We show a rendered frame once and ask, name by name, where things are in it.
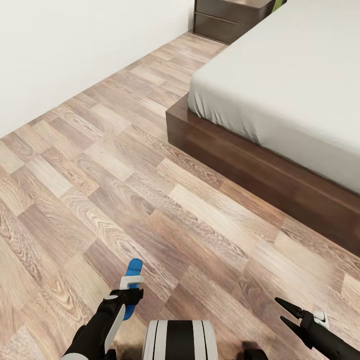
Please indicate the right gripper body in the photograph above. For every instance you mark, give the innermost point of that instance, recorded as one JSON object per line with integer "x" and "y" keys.
{"x": 317, "y": 336}

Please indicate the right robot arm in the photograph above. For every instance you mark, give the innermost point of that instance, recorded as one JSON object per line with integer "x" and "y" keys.
{"x": 314, "y": 330}

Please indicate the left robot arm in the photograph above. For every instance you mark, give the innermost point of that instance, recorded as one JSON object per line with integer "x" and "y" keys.
{"x": 92, "y": 341}

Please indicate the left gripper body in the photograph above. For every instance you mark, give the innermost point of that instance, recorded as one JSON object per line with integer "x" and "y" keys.
{"x": 132, "y": 295}

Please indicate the sandal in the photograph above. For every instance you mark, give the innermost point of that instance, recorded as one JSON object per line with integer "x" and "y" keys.
{"x": 134, "y": 269}

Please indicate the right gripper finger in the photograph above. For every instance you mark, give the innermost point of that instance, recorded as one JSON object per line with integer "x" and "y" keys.
{"x": 294, "y": 327}
{"x": 292, "y": 308}

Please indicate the bed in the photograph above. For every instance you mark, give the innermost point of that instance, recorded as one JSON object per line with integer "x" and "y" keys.
{"x": 278, "y": 113}

